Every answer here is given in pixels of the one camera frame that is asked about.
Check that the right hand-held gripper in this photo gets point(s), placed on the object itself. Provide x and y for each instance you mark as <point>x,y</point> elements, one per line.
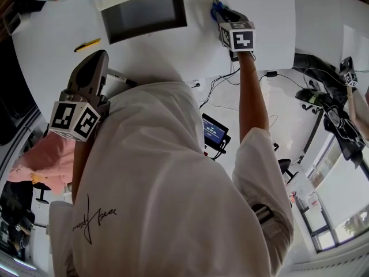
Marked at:
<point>240,37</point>

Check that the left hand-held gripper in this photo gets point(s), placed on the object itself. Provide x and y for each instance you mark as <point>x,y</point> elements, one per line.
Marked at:
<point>72,120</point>

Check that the black and white marker pen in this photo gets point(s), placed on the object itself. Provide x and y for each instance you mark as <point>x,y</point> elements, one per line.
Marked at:
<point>121,79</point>

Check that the yellow utility knife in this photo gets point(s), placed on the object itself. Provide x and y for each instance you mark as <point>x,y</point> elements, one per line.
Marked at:
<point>88,45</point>

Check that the white grey storage box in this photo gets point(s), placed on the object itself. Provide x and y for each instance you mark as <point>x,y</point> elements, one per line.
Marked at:
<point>144,19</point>

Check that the person's right forearm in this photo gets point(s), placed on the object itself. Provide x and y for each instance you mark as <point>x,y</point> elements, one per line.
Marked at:
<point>252,97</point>

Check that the black office chair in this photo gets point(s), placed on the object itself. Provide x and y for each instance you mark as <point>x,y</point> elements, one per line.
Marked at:
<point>288,169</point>

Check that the black power adapter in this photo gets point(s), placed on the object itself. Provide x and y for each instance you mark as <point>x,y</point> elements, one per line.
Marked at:
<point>271,74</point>

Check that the white upright panel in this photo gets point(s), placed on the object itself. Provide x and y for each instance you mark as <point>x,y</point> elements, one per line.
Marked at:
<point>317,24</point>

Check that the pink cloth bundle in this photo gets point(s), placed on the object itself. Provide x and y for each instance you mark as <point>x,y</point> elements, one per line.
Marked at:
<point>46,160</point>

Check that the black square pen holder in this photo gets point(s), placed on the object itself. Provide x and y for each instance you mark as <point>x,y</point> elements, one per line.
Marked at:
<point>29,3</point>

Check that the white divided pen holder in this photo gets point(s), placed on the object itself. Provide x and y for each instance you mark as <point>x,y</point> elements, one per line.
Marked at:
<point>11,22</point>

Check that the black tablet with blue screen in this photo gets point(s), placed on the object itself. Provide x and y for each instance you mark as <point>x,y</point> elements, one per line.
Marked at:
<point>214,130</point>

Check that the yellow cushion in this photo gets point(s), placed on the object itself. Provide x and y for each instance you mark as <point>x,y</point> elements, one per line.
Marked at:
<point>37,179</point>

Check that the person's white shirt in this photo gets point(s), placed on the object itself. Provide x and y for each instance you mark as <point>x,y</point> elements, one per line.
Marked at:
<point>173,189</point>

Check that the large window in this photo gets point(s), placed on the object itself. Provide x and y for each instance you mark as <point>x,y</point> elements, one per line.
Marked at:
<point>340,189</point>

